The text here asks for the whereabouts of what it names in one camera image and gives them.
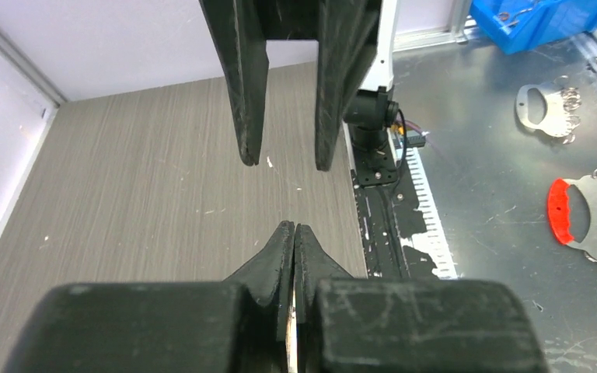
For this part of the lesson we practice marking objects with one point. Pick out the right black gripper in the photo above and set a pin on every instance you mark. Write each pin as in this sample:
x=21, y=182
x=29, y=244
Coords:
x=347, y=35

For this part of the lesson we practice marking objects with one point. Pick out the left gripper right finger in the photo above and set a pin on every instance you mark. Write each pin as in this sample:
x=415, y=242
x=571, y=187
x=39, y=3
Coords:
x=311, y=265

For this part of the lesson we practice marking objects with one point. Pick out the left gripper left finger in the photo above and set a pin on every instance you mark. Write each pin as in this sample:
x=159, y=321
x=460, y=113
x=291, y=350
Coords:
x=268, y=278

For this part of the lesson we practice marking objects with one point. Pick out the metal keyring holder plate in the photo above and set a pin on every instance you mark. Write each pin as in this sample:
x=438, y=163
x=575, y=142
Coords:
x=291, y=339

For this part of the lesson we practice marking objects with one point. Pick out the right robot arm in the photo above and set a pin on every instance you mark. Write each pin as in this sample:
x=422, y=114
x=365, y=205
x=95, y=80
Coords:
x=372, y=111

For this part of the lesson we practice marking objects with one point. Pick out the spare metal keyring plate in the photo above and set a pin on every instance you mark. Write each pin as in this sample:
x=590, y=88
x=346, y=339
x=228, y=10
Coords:
x=558, y=100

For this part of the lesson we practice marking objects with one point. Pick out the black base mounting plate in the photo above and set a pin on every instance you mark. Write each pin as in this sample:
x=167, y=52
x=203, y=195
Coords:
x=389, y=215

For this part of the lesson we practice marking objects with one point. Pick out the blue plastic bin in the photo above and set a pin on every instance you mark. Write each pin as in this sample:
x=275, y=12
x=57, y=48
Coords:
x=516, y=26

